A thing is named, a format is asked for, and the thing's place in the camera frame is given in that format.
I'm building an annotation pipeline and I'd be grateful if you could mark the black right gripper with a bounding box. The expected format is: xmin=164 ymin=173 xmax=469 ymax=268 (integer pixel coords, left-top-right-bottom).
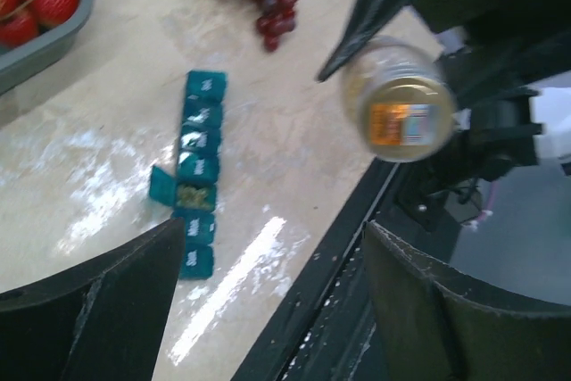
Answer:
xmin=316 ymin=0 xmax=570 ymax=100

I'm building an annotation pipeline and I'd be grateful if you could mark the teal weekly pill organizer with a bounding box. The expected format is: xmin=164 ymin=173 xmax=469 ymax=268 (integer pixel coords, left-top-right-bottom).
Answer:
xmin=149 ymin=70 xmax=228 ymax=280

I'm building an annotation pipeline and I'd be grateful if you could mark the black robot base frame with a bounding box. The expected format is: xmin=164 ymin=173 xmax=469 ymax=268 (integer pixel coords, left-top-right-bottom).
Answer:
xmin=232 ymin=161 xmax=398 ymax=381

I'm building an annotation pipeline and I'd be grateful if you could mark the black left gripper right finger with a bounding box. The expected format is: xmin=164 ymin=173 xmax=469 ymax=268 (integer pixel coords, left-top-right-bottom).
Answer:
xmin=362 ymin=221 xmax=570 ymax=380

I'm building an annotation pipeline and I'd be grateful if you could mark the grey plastic fruit tray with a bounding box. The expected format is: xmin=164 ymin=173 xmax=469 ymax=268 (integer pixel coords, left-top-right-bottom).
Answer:
xmin=1 ymin=0 xmax=95 ymax=95

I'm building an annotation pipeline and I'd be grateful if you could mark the amber pill bottle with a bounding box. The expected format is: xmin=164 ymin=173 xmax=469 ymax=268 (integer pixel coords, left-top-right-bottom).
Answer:
xmin=341 ymin=36 xmax=458 ymax=163

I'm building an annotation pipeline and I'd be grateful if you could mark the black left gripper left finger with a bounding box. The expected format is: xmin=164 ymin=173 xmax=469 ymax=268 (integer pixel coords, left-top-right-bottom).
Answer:
xmin=1 ymin=219 xmax=185 ymax=381

